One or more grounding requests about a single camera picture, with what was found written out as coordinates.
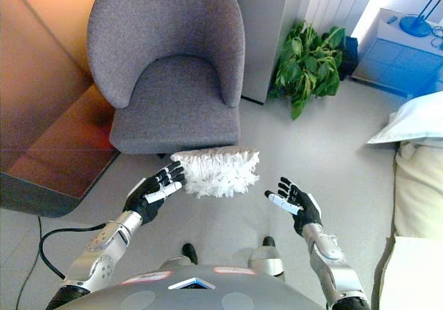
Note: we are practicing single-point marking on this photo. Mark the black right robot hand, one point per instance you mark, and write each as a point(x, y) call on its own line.
point(306, 209)

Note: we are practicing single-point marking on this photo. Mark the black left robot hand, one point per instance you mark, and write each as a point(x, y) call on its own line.
point(147, 194)

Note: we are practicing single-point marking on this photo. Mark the white fringed pillow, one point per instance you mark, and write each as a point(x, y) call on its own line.
point(221, 175)

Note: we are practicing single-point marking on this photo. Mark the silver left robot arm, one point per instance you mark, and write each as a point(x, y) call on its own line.
point(100, 251)

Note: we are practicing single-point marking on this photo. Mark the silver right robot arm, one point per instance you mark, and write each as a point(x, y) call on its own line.
point(332, 265)

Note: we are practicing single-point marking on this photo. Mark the smooth white bed pillow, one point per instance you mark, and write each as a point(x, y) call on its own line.
point(415, 119)

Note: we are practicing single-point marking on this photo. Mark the silver right robot leg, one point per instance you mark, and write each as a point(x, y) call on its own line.
point(266, 259)

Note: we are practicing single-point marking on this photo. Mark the silver robot leg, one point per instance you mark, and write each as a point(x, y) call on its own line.
point(266, 259)
point(189, 253)

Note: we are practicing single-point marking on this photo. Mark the silver left robot leg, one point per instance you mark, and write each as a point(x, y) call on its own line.
point(189, 253)

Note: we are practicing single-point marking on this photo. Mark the grey fabric armchair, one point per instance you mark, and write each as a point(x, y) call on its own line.
point(173, 99)

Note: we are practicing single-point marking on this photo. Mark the grey robot torso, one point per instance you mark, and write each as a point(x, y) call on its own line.
point(194, 296)

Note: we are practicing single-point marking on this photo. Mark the cream mattress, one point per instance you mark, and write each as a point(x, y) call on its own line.
point(420, 192)

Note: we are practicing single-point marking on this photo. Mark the green leafy houseplant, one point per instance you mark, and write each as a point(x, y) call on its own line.
point(308, 68)

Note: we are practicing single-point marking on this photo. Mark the glossy brown table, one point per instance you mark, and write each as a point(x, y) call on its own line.
point(41, 99)

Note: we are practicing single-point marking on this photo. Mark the black plant pot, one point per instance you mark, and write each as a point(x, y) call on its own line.
point(350, 59)

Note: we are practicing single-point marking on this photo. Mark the grey upright panel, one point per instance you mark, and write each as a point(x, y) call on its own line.
point(263, 29)

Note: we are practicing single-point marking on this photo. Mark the small dark gadget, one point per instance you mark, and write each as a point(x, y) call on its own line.
point(391, 19)

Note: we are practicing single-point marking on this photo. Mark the white ribbed radiator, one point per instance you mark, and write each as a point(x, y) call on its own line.
point(335, 2)

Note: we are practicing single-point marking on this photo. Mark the desk lamp with round base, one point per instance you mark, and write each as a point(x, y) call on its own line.
point(413, 24)

